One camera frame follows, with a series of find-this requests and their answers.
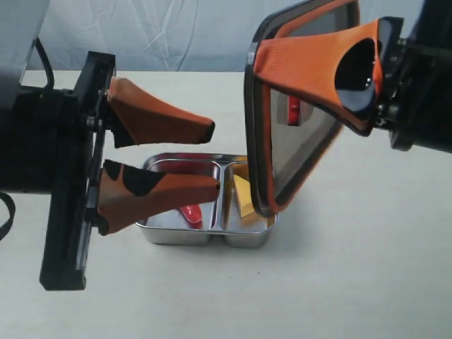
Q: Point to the steel two-compartment lunch tray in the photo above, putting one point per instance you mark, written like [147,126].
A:
[220,217]

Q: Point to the red sausage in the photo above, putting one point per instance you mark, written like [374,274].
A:
[193,215]

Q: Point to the black lid with orange seal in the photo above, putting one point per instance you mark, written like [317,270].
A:
[286,136]

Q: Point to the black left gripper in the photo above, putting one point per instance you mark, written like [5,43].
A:
[127,194]

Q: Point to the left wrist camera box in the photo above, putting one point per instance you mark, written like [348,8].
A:
[15,55]

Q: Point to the white wrinkled backdrop cloth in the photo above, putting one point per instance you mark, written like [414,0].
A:
[143,35]

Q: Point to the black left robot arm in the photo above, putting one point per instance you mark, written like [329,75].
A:
[52,142]

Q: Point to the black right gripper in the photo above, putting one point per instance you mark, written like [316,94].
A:
[349,72]

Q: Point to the yellow cheese wedge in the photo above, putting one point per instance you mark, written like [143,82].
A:
[243,196]

